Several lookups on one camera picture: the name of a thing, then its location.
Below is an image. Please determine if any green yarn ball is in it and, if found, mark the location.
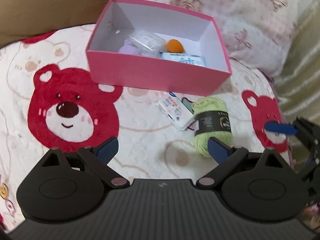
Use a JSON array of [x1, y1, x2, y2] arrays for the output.
[[191, 97, 233, 158]]

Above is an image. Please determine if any blue wet wipes pack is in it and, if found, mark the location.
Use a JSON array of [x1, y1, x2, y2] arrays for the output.
[[161, 52, 206, 67]]

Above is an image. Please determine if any purple plush toy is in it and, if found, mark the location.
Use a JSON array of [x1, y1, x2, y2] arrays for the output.
[[118, 39, 142, 55]]

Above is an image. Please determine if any clear plastic container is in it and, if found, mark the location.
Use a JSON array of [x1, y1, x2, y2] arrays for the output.
[[129, 30, 165, 57]]

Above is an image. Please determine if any orange makeup sponge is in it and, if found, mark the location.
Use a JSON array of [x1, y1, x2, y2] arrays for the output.
[[166, 39, 185, 53]]

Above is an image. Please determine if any small card under packet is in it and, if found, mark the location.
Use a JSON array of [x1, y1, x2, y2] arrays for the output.
[[182, 97, 194, 131]]

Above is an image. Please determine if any bear print blanket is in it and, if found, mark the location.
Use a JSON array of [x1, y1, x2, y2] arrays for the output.
[[0, 23, 293, 230]]

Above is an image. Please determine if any white tissue packet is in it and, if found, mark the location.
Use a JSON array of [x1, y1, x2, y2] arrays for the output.
[[155, 92, 193, 131]]

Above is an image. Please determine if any pink floral pillow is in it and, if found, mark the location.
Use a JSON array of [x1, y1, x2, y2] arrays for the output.
[[149, 0, 298, 77]]

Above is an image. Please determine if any pink cardboard box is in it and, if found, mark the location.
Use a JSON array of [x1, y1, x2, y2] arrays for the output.
[[86, 0, 232, 96]]

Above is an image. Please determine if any brown pillow with cloud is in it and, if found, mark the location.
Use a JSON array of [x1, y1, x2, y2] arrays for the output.
[[1, 0, 109, 47]]

